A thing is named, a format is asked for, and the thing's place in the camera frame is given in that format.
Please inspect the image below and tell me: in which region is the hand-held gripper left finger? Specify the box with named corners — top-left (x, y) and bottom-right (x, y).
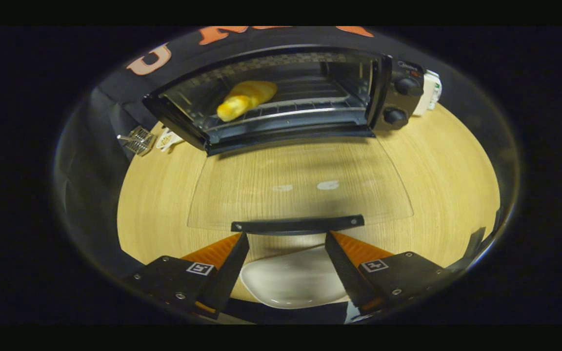
top-left (125, 233), bottom-right (250, 317)

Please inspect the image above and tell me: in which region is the white plate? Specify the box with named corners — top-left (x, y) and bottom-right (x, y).
top-left (240, 245), bottom-right (351, 310)

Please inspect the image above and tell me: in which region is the black toaster oven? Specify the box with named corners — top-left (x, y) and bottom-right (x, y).
top-left (142, 46), bottom-right (425, 237)

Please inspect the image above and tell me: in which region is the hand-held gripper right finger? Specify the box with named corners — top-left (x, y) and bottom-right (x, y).
top-left (325, 231), bottom-right (452, 315)

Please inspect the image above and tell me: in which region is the yellow croissant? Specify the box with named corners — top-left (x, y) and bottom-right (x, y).
top-left (216, 80), bottom-right (279, 122)

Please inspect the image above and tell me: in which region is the wire mesh basket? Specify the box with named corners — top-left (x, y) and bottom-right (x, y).
top-left (118, 126), bottom-right (156, 157)

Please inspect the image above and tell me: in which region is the black flat bracket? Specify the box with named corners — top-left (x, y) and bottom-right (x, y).
top-left (465, 227), bottom-right (487, 260)

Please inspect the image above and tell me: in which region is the white pop-up toaster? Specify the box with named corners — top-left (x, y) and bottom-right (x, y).
top-left (412, 70), bottom-right (441, 117)

